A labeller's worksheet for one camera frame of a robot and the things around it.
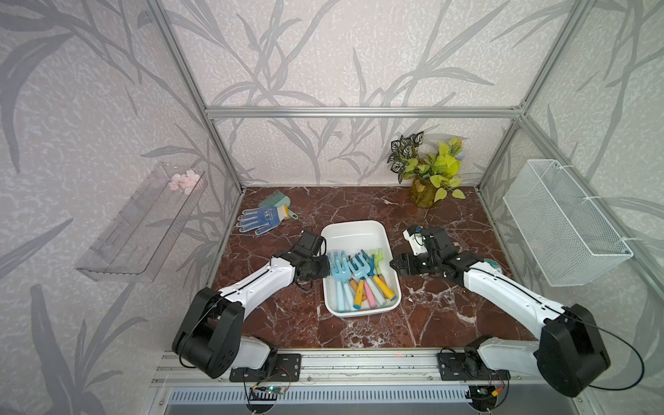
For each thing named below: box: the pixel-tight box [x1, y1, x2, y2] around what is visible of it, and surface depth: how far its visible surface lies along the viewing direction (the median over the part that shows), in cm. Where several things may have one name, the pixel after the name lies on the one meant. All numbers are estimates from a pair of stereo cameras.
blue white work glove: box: [236, 204, 290, 236], surface depth 110 cm
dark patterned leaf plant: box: [387, 131, 424, 184], surface depth 106 cm
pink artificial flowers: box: [168, 169, 202, 195], surface depth 78 cm
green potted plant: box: [402, 137, 467, 210], surface depth 99 cm
